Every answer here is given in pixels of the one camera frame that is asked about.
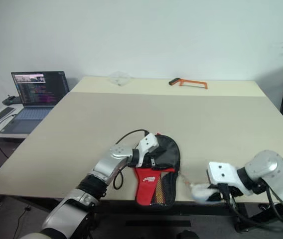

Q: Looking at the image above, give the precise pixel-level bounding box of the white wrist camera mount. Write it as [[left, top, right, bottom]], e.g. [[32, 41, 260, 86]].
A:
[[136, 132, 160, 168], [206, 161, 241, 190]]

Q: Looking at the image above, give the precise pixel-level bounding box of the black red paddle case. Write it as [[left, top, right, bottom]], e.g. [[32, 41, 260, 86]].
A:
[[131, 132, 182, 208]]

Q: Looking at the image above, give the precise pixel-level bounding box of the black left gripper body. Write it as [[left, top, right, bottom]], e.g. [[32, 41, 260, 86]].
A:
[[143, 147, 161, 170]]

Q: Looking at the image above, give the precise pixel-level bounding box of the orange hacksaw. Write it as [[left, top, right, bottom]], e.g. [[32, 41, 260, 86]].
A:
[[168, 77, 209, 91]]

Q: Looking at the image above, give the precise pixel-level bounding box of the black remote controller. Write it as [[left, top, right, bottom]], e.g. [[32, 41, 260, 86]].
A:
[[1, 94, 23, 106]]

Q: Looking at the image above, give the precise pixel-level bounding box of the flat black bar device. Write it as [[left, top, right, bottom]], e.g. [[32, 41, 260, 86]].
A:
[[0, 107, 16, 123]]

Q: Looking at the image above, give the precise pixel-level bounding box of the black table frame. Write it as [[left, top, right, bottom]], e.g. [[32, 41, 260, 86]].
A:
[[0, 191, 283, 234]]

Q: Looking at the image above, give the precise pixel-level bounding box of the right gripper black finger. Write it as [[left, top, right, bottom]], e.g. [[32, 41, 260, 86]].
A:
[[205, 190, 222, 202]]

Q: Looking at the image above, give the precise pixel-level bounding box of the black rounded shape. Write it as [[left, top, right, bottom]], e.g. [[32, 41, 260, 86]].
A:
[[176, 230, 200, 239]]

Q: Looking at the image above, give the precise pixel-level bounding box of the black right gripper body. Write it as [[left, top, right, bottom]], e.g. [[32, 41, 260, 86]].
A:
[[215, 183, 244, 200]]

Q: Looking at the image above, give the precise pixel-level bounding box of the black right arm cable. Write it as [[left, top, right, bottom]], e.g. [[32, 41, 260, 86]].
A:
[[220, 183, 283, 233]]

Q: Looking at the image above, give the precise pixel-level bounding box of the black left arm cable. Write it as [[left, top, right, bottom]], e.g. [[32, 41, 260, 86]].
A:
[[113, 128, 149, 191]]

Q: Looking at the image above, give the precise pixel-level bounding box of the clear plastic bag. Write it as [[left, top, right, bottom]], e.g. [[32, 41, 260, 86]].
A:
[[108, 70, 133, 87]]

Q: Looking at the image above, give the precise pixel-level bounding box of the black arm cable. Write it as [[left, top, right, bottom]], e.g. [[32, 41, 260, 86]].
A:
[[220, 183, 283, 233], [113, 128, 149, 191]]

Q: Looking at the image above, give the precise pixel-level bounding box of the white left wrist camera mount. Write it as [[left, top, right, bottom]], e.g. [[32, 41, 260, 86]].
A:
[[136, 132, 160, 168]]

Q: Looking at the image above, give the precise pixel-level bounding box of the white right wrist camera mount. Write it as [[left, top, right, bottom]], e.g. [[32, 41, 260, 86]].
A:
[[206, 161, 241, 190]]

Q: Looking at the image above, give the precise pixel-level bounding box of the open laptop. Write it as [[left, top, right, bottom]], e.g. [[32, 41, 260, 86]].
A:
[[0, 70, 70, 135]]

